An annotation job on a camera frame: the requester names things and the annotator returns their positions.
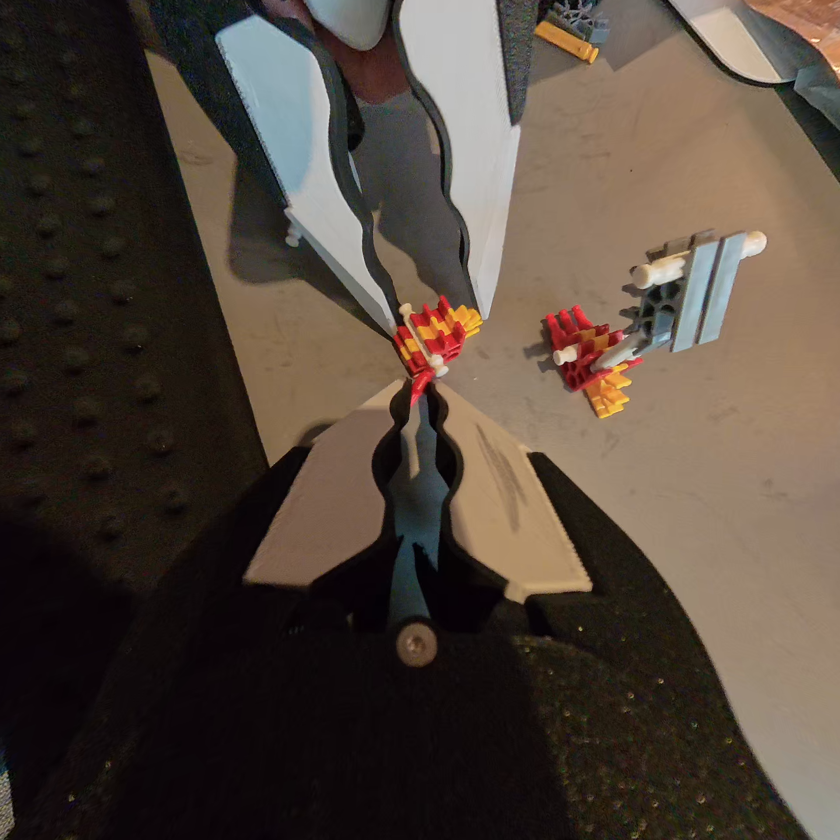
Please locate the short white toy rod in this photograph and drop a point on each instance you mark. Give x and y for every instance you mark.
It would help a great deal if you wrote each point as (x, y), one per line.
(293, 237)
(405, 308)

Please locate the long yellow toy rod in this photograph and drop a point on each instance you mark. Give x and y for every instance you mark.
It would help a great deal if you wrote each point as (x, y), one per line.
(568, 40)

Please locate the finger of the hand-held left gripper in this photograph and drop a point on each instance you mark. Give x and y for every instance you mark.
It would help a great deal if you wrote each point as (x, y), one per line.
(282, 118)
(466, 85)

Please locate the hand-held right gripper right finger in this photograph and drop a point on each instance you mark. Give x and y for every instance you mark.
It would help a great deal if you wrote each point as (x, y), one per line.
(512, 531)

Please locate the shiny plastic bag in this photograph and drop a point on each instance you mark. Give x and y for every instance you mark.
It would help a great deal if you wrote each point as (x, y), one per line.
(807, 39)

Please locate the small red toy assembly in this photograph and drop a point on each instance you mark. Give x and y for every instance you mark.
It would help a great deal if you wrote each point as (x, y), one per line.
(574, 367)

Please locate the white document stand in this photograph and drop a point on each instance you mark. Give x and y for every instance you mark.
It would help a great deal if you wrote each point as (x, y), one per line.
(728, 39)

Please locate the yellow fan connector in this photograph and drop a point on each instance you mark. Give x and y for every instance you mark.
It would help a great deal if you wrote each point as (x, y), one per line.
(467, 318)

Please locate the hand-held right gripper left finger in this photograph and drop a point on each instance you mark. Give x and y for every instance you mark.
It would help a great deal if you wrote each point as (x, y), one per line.
(321, 518)

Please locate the red fan connector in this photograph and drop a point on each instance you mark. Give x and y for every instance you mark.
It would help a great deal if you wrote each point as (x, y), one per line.
(443, 307)
(453, 344)

